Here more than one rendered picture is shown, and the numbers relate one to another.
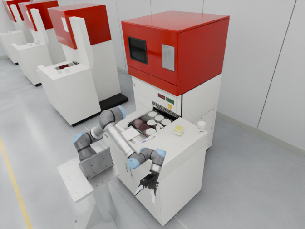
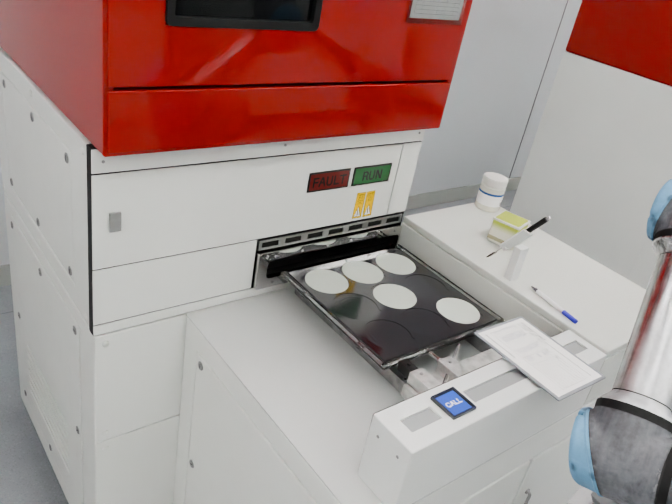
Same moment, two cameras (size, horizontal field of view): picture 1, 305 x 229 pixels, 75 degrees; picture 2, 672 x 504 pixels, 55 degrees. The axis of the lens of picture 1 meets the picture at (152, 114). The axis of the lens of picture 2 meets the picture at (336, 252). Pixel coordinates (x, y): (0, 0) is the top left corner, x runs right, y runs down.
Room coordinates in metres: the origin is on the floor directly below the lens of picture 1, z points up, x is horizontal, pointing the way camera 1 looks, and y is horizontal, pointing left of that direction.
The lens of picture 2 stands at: (1.93, 1.25, 1.67)
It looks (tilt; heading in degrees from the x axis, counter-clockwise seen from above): 29 degrees down; 266
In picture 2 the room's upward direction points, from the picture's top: 11 degrees clockwise
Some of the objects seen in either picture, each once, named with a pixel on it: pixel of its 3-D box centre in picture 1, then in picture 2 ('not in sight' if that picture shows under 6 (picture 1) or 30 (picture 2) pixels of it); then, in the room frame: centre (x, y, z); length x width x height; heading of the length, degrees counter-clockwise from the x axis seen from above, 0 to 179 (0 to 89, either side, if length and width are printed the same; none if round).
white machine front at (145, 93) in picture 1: (154, 98); (275, 217); (1.99, -0.04, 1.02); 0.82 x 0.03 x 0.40; 39
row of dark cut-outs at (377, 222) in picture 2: (164, 108); (335, 230); (1.84, -0.15, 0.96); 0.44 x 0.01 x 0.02; 39
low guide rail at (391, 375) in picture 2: not in sight; (363, 346); (1.75, 0.14, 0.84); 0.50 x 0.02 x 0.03; 129
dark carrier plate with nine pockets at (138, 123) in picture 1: (151, 122); (392, 296); (1.70, 0.01, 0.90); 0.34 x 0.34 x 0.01; 39
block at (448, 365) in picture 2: not in sight; (457, 375); (1.58, 0.26, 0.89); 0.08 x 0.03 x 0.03; 129
